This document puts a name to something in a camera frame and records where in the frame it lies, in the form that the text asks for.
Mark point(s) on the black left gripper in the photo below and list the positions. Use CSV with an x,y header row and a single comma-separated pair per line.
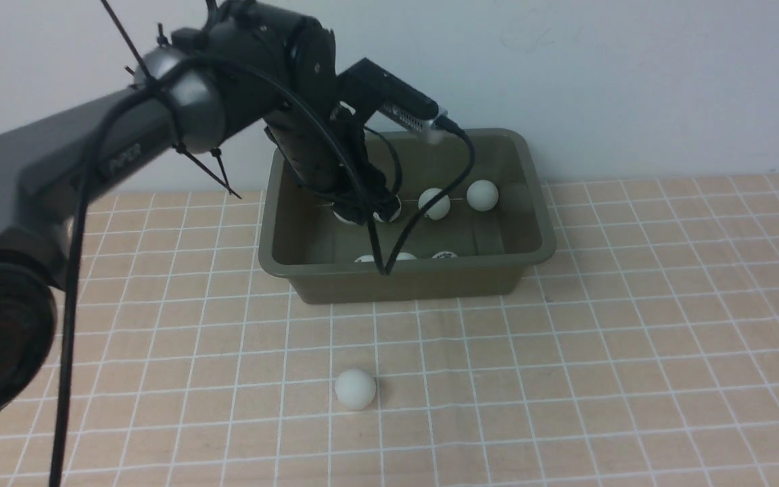
x,y
355,185

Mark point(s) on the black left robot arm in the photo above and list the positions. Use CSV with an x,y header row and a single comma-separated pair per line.
x,y
250,61

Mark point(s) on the olive green plastic bin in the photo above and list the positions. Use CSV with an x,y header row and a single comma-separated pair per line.
x,y
301,241

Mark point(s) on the plain white ping-pong ball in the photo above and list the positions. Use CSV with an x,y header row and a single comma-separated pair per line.
x,y
482,195

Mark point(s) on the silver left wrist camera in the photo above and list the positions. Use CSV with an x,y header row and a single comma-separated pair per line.
x,y
368,89

